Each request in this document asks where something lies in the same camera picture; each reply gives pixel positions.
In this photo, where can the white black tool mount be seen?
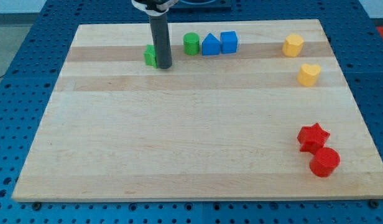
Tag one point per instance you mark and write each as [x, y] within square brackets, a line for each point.
[154, 7]

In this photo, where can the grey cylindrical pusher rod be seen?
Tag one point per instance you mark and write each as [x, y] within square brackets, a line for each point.
[161, 40]

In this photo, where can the green star block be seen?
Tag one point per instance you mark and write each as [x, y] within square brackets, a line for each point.
[150, 56]

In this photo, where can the red star block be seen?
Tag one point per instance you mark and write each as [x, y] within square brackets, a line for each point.
[312, 138]

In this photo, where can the green cylinder block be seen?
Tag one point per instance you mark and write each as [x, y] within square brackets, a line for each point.
[191, 43]

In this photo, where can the blue house-shaped block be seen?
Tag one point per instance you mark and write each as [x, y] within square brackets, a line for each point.
[211, 45]

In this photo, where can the blue cube block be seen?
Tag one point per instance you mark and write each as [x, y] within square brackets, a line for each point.
[229, 42]

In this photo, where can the wooden board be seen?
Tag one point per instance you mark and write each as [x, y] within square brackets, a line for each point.
[217, 127]

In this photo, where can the yellow hexagon block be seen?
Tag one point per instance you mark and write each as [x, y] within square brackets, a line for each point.
[293, 45]

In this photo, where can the yellow heart block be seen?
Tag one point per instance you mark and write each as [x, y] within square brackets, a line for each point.
[308, 74]

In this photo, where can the red cylinder block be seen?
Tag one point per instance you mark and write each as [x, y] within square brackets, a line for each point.
[324, 162]

